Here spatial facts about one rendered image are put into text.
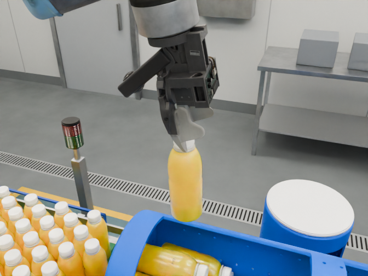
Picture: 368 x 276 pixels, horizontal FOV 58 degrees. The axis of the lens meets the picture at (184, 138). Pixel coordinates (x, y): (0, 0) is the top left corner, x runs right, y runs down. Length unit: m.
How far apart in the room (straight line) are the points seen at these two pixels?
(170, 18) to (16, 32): 5.02
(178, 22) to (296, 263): 0.67
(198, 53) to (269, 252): 0.58
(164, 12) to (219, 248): 0.66
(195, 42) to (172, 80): 0.07
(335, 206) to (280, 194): 0.18
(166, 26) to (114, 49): 4.00
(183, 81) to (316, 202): 0.83
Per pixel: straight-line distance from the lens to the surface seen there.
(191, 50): 0.50
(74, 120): 1.22
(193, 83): 0.50
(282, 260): 0.93
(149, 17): 0.47
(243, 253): 0.94
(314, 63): 3.09
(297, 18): 3.77
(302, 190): 1.27
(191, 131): 0.55
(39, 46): 5.25
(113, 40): 4.44
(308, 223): 1.14
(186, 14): 0.47
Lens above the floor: 1.79
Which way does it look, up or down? 30 degrees down
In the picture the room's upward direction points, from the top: straight up
